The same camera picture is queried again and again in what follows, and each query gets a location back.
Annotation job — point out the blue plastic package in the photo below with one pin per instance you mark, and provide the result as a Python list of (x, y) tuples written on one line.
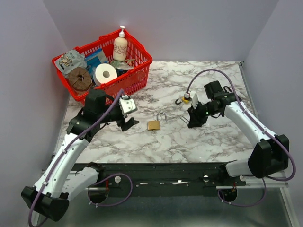
[(96, 58)]

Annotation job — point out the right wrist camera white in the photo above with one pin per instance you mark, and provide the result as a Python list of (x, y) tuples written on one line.
[(192, 96)]

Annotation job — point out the grey cartoon pouch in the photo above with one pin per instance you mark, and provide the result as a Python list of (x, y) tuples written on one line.
[(69, 61)]

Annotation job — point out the cream lotion pump bottle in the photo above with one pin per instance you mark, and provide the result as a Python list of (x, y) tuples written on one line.
[(120, 46)]

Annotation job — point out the black padlock with keys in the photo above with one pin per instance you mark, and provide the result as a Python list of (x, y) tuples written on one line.
[(226, 88)]

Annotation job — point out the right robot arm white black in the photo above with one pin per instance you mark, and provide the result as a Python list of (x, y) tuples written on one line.
[(270, 153)]

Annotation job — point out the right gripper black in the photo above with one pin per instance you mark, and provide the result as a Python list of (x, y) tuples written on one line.
[(195, 117)]

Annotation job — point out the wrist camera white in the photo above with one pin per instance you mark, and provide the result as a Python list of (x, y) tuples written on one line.
[(192, 96), (127, 105)]

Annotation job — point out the white toilet paper roll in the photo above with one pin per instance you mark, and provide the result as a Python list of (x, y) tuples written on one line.
[(104, 73)]

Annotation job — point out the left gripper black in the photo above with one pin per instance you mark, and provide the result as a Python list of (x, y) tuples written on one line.
[(125, 126)]

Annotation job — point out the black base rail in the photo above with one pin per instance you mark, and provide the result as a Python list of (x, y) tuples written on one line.
[(165, 179)]

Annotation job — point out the large brass padlock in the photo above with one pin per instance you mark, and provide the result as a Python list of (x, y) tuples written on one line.
[(155, 125)]

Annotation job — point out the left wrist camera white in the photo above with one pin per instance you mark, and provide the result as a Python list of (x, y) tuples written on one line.
[(127, 105)]

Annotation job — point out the green patterned packet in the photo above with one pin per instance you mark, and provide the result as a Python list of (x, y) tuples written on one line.
[(122, 65)]

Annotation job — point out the yellow padlock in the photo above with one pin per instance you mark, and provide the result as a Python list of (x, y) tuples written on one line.
[(181, 101)]

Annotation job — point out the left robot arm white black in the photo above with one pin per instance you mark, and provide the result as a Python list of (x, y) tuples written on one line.
[(51, 194)]

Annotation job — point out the brown tape roll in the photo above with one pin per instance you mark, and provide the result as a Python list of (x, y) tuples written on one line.
[(80, 79)]

